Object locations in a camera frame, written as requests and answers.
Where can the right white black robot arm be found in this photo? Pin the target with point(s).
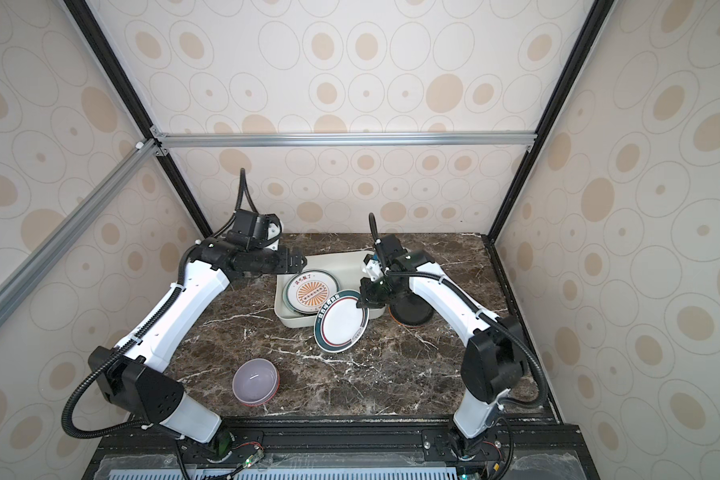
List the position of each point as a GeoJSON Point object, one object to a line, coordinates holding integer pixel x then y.
{"type": "Point", "coordinates": [498, 368]}

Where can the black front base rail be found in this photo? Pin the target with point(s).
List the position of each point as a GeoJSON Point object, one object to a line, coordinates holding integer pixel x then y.
{"type": "Point", "coordinates": [351, 449]}

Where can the left slanted aluminium frame bar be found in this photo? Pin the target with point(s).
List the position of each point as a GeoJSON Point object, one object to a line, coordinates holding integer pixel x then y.
{"type": "Point", "coordinates": [15, 289]}

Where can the white plate orange sunburst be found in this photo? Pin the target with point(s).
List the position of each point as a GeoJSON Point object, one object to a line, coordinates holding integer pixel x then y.
{"type": "Point", "coordinates": [306, 292]}

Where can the purple bowl red rim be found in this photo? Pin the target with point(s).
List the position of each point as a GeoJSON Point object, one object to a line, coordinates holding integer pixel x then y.
{"type": "Point", "coordinates": [256, 382]}

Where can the white plate dark green rim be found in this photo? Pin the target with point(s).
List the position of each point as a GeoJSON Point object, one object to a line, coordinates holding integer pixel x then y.
{"type": "Point", "coordinates": [340, 322]}

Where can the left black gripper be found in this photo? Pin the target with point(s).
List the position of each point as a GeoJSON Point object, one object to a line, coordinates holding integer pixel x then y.
{"type": "Point", "coordinates": [285, 264]}

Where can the black plate orange rim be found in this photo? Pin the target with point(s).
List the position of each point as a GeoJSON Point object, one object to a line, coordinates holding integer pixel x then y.
{"type": "Point", "coordinates": [411, 310]}

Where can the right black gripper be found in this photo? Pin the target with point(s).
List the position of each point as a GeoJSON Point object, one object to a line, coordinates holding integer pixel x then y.
{"type": "Point", "coordinates": [367, 298]}

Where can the horizontal aluminium frame bar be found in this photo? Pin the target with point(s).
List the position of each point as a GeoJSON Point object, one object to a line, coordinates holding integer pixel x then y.
{"type": "Point", "coordinates": [355, 139]}

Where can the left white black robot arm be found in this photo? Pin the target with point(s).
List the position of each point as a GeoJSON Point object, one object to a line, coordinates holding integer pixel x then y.
{"type": "Point", "coordinates": [131, 375]}

